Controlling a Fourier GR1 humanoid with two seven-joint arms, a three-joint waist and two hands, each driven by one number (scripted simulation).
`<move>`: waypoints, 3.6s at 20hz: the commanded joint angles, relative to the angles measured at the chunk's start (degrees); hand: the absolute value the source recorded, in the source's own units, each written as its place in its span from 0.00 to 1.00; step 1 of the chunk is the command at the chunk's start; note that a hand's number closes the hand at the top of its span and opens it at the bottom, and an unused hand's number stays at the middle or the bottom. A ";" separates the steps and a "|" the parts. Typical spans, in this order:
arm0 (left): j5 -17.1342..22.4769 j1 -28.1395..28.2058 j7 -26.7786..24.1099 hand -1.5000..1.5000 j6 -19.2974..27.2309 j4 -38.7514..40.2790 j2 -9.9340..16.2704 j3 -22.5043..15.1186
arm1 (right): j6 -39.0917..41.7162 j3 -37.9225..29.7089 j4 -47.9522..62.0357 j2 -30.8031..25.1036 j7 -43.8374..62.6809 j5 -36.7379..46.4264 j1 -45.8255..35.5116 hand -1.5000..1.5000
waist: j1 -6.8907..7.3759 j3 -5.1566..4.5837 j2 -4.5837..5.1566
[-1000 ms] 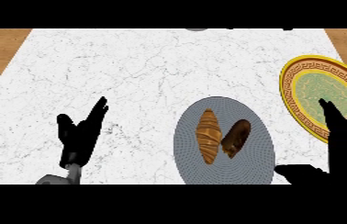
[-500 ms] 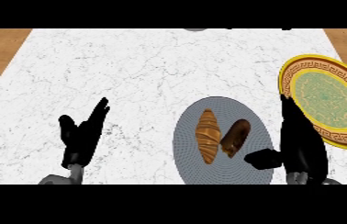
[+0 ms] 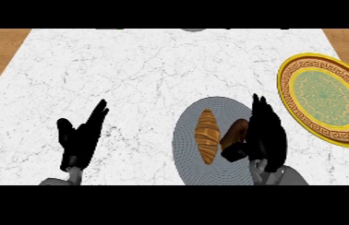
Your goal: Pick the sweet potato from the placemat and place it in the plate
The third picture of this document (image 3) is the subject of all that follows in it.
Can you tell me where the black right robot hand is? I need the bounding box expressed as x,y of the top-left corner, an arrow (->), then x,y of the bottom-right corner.
219,92 -> 289,173

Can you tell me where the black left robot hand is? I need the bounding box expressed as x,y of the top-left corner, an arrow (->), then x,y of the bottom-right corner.
57,99 -> 111,173

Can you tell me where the brown sweet potato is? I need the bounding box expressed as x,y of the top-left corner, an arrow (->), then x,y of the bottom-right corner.
218,118 -> 252,152

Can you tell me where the yellow green patterned plate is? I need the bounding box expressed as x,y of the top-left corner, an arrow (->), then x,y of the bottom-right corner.
277,52 -> 349,148

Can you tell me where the round grey woven placemat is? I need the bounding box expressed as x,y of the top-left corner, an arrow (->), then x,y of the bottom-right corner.
170,96 -> 256,186

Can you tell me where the golden brown croissant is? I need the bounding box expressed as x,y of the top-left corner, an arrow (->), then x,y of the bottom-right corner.
194,108 -> 224,166

